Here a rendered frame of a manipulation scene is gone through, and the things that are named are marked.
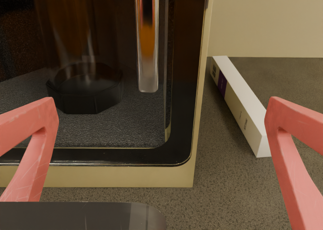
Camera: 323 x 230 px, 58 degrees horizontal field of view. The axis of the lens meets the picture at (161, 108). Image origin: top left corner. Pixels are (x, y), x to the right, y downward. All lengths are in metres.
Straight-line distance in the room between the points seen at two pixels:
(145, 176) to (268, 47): 0.52
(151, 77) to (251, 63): 0.52
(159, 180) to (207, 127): 0.15
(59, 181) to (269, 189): 0.27
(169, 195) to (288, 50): 0.54
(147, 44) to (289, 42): 0.62
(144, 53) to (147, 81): 0.02
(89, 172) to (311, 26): 0.62
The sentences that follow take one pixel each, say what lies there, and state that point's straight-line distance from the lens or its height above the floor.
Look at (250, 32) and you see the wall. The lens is 0.75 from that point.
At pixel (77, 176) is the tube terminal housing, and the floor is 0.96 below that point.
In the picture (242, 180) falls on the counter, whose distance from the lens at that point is 0.41.
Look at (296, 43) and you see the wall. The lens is 0.81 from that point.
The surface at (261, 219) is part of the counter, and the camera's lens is 0.38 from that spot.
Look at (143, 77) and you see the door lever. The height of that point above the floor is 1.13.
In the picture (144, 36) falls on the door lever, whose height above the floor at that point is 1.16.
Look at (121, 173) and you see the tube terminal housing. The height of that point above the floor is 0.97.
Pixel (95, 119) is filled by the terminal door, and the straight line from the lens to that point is 0.30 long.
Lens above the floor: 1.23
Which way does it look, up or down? 35 degrees down
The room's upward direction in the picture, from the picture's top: 1 degrees clockwise
